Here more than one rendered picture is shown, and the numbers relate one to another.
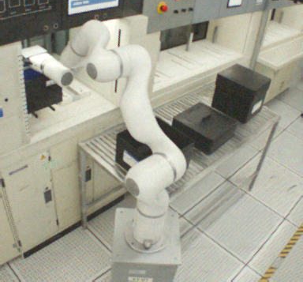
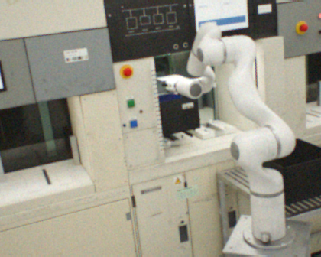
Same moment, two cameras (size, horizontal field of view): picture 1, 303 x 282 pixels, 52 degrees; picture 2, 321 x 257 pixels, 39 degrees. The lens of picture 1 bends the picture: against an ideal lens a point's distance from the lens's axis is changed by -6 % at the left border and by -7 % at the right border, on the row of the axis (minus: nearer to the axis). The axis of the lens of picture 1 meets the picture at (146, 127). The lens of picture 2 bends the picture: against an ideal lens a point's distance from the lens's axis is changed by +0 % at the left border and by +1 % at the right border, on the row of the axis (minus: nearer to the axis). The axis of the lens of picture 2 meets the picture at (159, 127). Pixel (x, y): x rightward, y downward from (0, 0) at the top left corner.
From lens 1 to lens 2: 0.84 m
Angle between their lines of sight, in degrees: 33
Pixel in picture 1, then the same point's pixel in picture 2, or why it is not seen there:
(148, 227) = (262, 212)
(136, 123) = (239, 95)
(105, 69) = (209, 50)
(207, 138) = not seen: outside the picture
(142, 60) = (245, 45)
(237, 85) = not seen: outside the picture
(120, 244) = (236, 240)
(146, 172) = (246, 135)
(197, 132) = not seen: outside the picture
